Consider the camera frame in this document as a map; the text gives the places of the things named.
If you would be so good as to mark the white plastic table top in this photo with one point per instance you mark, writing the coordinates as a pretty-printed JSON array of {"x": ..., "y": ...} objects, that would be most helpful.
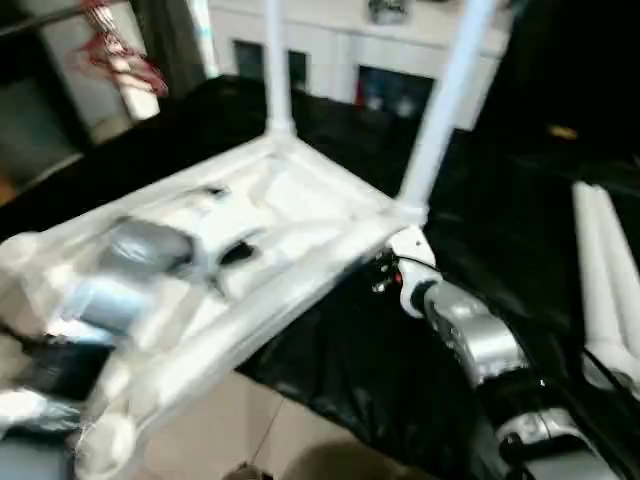
[{"x": 300, "y": 210}]

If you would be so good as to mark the white plastic table leg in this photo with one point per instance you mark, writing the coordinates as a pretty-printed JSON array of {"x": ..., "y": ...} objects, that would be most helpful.
[
  {"x": 279, "y": 70},
  {"x": 625, "y": 270},
  {"x": 445, "y": 110},
  {"x": 595, "y": 280}
]

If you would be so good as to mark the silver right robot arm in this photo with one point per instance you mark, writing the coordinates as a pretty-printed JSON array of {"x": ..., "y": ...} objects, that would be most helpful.
[{"x": 480, "y": 340}]

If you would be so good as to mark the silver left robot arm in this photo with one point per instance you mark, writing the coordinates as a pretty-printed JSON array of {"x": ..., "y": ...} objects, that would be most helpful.
[{"x": 120, "y": 280}]

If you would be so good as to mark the black plastic mat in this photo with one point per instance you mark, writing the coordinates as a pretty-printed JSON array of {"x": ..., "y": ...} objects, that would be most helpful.
[{"x": 380, "y": 370}]

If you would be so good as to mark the grey curtain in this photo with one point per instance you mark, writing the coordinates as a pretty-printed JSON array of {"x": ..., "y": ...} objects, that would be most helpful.
[{"x": 170, "y": 40}]

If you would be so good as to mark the small yellow label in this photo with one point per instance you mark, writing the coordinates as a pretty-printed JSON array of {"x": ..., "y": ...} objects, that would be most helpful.
[{"x": 563, "y": 131}]

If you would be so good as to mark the white cabinet with glass doors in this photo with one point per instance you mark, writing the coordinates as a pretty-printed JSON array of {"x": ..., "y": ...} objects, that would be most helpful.
[{"x": 330, "y": 40}]

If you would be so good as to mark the dark object on cabinet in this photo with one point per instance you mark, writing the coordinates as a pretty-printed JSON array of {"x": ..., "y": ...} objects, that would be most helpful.
[{"x": 390, "y": 9}]

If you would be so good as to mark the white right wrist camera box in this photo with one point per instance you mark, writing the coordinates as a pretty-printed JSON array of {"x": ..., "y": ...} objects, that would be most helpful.
[{"x": 412, "y": 265}]

